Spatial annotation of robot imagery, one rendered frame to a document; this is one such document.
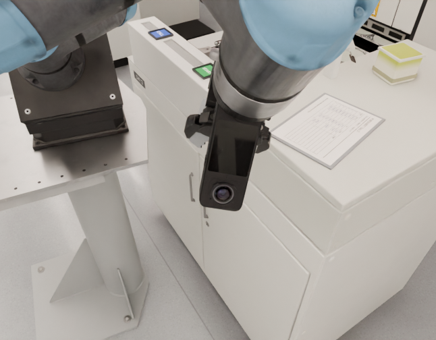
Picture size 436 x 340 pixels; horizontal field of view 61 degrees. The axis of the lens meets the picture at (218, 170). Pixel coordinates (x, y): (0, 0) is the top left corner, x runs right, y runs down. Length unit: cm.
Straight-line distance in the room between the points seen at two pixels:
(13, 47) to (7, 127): 91
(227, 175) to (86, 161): 62
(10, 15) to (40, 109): 75
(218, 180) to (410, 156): 48
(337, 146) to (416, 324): 111
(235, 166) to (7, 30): 23
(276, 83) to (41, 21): 14
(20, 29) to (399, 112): 78
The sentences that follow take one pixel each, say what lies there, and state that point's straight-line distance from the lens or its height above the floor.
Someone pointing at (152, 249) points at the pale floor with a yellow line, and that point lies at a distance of 174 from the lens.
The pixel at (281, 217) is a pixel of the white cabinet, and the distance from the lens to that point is 81.
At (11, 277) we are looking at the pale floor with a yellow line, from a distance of 187.
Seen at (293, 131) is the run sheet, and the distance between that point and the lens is 76.
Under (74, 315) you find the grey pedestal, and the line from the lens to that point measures 165.
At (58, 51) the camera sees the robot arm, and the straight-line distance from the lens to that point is 80.
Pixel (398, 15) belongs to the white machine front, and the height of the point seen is 101.
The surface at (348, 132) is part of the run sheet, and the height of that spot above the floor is 97.
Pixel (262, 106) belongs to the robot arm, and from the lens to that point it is 29.
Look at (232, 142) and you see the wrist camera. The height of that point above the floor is 120.
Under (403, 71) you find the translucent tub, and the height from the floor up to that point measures 100.
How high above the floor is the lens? 142
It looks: 44 degrees down
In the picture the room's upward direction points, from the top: straight up
